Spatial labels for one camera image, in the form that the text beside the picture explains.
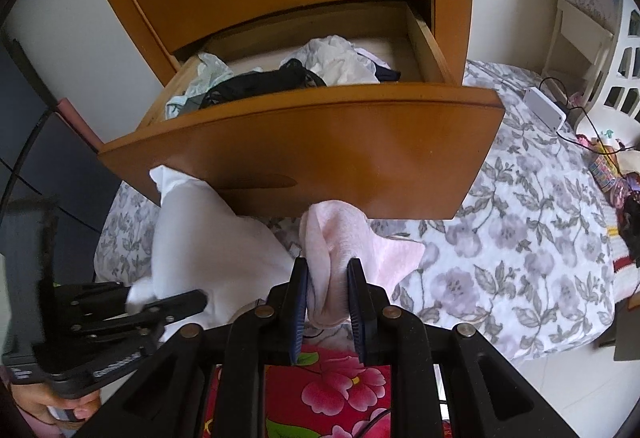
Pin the red floral blanket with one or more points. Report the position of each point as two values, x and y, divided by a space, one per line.
330 393

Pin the dark blue cabinet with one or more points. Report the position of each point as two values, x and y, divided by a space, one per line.
60 178

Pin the crochet mat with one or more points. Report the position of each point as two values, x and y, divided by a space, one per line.
625 258

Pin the black garment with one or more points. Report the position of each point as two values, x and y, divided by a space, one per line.
260 85

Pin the floral bedsheet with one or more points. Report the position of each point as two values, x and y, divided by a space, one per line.
500 243

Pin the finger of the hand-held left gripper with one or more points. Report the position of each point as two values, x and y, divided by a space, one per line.
175 304

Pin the white power box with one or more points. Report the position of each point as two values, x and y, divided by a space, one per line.
545 108

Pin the pile of colourful clutter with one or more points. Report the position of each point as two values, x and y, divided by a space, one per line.
615 178

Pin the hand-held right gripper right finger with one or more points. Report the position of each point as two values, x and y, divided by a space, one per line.
357 313

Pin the pink board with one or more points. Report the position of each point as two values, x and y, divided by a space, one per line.
77 123

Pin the navy garment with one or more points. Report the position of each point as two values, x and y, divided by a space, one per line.
385 73

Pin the person's left hand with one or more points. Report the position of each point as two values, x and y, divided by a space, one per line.
65 410

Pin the white garment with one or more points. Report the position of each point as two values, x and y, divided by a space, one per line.
210 238

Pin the pink fluffy sock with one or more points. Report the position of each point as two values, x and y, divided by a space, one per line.
340 238

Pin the white plastic basket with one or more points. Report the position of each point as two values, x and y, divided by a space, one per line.
590 43

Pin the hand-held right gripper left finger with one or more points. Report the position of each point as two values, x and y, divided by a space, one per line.
299 313

